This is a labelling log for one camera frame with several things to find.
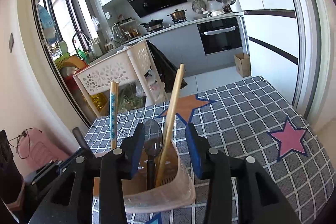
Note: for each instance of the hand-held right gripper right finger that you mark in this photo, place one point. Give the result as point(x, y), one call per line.
point(195, 153)

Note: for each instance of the grey plastic spoon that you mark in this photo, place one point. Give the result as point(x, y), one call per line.
point(80, 140)

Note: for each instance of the round wooden board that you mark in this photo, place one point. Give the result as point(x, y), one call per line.
point(74, 62)

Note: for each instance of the grey wall switch plate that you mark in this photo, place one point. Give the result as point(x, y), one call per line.
point(11, 43)

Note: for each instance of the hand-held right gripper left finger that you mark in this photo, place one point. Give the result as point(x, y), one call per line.
point(137, 150)

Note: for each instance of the blue paper star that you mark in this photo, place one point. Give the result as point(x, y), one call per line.
point(156, 220)

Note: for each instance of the hanging white plastic bag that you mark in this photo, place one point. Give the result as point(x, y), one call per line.
point(95, 23)

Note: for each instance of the copper cooking pot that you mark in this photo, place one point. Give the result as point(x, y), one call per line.
point(178, 15)

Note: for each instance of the white rice cooker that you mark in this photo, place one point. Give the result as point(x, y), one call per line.
point(236, 6)

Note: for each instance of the black garbage bag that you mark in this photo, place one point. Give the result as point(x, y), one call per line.
point(165, 66)

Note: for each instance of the pink paper star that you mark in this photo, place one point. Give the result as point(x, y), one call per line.
point(288, 140)

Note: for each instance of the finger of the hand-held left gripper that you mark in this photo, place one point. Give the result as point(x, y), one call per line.
point(44, 171)

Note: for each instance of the cardboard box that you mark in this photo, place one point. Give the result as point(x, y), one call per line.
point(242, 66)

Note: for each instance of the metal spoon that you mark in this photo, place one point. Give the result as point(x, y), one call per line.
point(153, 134)

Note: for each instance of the round metal steamer rack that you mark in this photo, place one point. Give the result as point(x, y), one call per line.
point(198, 6)

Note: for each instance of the blue patterned bamboo chopstick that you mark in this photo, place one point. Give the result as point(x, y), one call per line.
point(113, 113)

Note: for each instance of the white refrigerator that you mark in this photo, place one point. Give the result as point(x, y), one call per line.
point(270, 29)

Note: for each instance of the white perforated storage trolley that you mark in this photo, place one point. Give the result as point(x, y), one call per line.
point(105, 74)

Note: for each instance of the kitchen faucet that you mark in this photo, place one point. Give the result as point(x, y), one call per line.
point(81, 37)

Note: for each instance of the orange paper star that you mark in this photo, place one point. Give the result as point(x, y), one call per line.
point(189, 106)

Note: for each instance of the black built-in oven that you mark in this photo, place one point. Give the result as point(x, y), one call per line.
point(220, 40)

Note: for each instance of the black wok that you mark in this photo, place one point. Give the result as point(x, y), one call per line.
point(152, 24)

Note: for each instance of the white plastic utensil holder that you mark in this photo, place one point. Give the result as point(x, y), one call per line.
point(170, 187)

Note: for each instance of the spice rack with bottles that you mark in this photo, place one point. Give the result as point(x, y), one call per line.
point(127, 31)

